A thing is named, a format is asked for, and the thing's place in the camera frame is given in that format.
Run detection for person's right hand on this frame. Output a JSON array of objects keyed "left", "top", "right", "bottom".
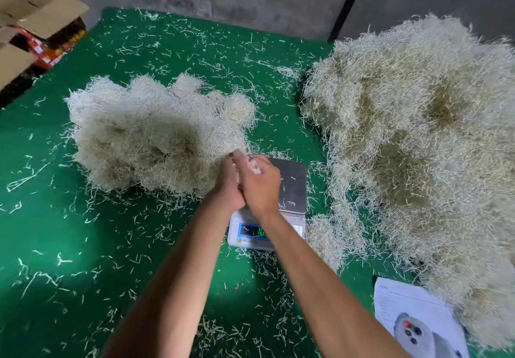
[{"left": 233, "top": 150, "right": 282, "bottom": 218}]

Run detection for person's left hand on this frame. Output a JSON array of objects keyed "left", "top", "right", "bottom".
[{"left": 212, "top": 151, "right": 247, "bottom": 212}]

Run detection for small tuft of pale shreds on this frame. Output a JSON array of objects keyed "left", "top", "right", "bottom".
[{"left": 243, "top": 155, "right": 263, "bottom": 176}]

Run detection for person's left forearm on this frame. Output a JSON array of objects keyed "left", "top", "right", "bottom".
[{"left": 101, "top": 193, "right": 244, "bottom": 358}]

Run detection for person's right forearm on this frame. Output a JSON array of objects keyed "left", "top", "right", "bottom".
[{"left": 246, "top": 208, "right": 411, "bottom": 358}]

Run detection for white digital scale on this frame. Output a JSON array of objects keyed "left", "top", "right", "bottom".
[{"left": 226, "top": 157, "right": 309, "bottom": 252}]

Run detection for small pile of pale shreds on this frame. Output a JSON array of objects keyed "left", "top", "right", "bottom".
[{"left": 64, "top": 73, "right": 258, "bottom": 198}]

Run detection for scattered pale shreds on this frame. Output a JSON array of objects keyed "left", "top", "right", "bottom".
[{"left": 0, "top": 7, "right": 403, "bottom": 358}]

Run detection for green table cover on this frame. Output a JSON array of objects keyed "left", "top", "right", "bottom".
[{"left": 0, "top": 7, "right": 515, "bottom": 358}]

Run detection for large pile of pale shreds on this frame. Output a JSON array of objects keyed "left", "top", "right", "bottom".
[{"left": 300, "top": 12, "right": 515, "bottom": 350}]

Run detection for black metal pole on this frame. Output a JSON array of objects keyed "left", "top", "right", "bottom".
[{"left": 328, "top": 0, "right": 371, "bottom": 43}]

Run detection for red printed carton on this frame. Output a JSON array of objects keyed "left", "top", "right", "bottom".
[{"left": 12, "top": 16, "right": 88, "bottom": 70}]

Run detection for white printed paper sheet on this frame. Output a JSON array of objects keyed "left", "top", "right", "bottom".
[{"left": 373, "top": 276, "right": 470, "bottom": 358}]

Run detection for brown cardboard box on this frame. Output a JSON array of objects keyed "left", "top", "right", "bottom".
[{"left": 0, "top": 0, "right": 90, "bottom": 89}]

